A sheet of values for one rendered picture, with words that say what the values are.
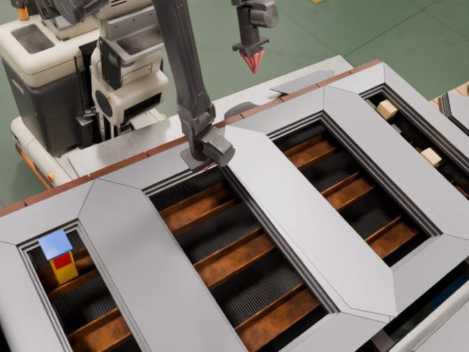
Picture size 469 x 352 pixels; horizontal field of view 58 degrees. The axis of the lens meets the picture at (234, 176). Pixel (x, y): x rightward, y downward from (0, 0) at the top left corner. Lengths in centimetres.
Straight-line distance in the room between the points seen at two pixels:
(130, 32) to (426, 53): 283
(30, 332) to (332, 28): 306
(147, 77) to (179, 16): 77
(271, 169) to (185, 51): 56
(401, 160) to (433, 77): 210
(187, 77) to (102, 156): 67
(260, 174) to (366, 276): 41
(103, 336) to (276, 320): 47
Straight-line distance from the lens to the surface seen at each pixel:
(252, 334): 126
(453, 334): 138
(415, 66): 359
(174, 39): 85
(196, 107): 95
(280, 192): 126
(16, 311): 110
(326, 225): 125
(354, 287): 120
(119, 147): 151
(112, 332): 123
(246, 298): 142
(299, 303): 132
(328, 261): 120
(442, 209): 148
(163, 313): 106
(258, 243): 136
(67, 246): 110
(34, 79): 168
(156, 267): 110
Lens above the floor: 187
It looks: 53 degrees down
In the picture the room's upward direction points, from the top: 17 degrees clockwise
